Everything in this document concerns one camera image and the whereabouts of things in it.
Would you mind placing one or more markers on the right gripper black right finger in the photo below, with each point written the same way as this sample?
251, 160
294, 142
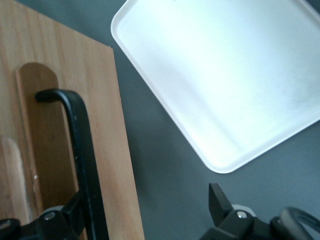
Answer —
217, 202

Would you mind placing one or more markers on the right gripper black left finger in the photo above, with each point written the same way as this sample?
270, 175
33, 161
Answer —
57, 222

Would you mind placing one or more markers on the wooden board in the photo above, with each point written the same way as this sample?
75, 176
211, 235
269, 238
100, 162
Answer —
75, 65

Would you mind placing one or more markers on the white plastic tray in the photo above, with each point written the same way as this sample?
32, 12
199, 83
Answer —
225, 82

